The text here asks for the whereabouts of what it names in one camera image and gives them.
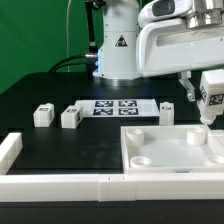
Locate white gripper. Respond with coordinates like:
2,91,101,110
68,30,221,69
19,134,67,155
136,0,224,102

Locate white square table top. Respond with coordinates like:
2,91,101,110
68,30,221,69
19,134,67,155
120,125,224,174

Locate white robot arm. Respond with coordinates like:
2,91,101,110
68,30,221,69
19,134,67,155
86,0,224,101

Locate white sheet with markers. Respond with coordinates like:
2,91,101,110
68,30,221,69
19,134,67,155
75,99,159,117

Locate white U-shaped fence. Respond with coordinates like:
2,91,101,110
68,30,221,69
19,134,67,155
0,133,224,202

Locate black cables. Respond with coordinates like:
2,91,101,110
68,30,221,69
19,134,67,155
48,53,98,73

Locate grey hanging cable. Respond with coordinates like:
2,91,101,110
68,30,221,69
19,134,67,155
65,0,73,73

